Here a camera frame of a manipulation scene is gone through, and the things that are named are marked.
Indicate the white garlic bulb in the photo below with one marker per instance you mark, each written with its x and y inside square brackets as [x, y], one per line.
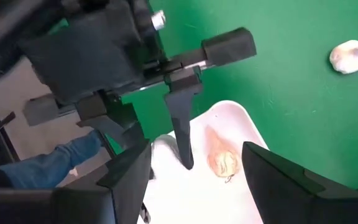
[348, 57]
[224, 158]

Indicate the person's leg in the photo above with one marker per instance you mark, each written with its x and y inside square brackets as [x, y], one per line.
[42, 168]

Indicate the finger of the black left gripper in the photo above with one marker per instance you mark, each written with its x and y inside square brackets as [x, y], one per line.
[110, 118]
[180, 124]

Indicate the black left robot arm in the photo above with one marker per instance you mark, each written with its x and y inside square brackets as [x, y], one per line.
[17, 18]

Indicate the white plate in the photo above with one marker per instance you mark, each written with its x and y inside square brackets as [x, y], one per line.
[179, 199]

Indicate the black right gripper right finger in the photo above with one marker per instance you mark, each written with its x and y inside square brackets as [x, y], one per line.
[291, 199]

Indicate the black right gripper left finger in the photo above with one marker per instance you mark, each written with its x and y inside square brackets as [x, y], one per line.
[126, 193]

